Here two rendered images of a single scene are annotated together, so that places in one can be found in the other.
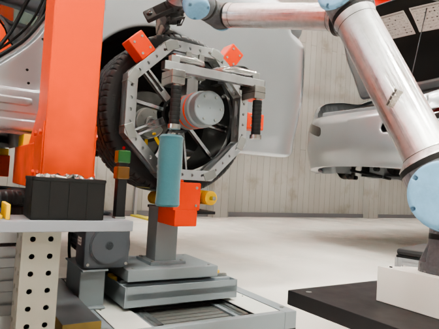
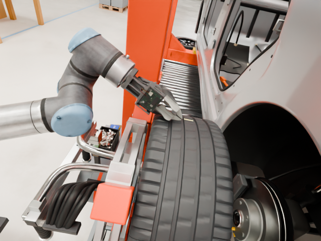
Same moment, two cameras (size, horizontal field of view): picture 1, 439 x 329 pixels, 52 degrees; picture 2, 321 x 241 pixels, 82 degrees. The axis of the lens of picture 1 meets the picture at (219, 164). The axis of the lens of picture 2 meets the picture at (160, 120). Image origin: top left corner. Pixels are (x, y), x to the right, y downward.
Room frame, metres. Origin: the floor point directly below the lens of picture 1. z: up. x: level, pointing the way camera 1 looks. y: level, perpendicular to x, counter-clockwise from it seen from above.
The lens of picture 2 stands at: (2.05, -0.16, 1.53)
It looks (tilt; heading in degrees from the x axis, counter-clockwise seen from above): 39 degrees down; 120
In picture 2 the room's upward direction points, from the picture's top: 13 degrees clockwise
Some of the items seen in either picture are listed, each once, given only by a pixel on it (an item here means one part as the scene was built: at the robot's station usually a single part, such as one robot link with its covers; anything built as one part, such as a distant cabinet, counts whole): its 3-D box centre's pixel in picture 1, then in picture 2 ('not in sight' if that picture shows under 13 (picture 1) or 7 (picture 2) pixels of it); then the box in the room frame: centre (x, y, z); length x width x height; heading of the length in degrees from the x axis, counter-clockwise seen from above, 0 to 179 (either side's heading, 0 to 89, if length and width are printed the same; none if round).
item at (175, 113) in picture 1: (175, 106); (85, 149); (1.50, 0.16, 0.83); 0.04 x 0.04 x 0.16
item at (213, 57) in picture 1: (187, 112); (125, 188); (1.79, 0.14, 0.85); 0.54 x 0.07 x 0.54; 122
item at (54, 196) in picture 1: (64, 195); (105, 141); (1.30, 0.44, 0.51); 0.20 x 0.14 x 0.13; 120
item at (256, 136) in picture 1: (256, 118); (41, 225); (1.68, -0.13, 0.83); 0.04 x 0.04 x 0.16
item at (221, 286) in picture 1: (165, 282); not in sight; (1.95, 0.20, 0.13); 0.50 x 0.36 x 0.10; 122
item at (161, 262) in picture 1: (161, 238); not in sight; (1.94, 0.23, 0.32); 0.40 x 0.30 x 0.28; 122
